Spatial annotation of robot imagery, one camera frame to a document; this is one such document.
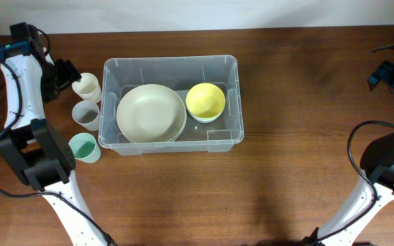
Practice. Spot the mint green cup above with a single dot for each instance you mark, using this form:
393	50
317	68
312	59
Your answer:
85	148

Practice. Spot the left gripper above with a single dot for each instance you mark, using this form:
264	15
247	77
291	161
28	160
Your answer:
68	72

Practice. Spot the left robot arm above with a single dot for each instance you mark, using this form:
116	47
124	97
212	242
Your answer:
37	154

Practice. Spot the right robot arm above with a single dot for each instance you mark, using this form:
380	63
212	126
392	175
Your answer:
375	187

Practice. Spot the mint green bowl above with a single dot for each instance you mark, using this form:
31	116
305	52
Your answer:
201	117

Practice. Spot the white bowl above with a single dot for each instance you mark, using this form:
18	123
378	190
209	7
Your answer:
204	120

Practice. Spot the beige bowl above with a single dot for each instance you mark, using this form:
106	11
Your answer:
151	113

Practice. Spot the yellow bowl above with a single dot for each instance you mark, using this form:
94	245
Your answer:
205	101

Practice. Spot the clear plastic storage bin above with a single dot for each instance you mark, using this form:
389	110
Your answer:
180	74

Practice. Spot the cream cup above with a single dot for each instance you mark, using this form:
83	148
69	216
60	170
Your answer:
88	87

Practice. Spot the translucent grey cup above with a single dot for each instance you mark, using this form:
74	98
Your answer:
87	114

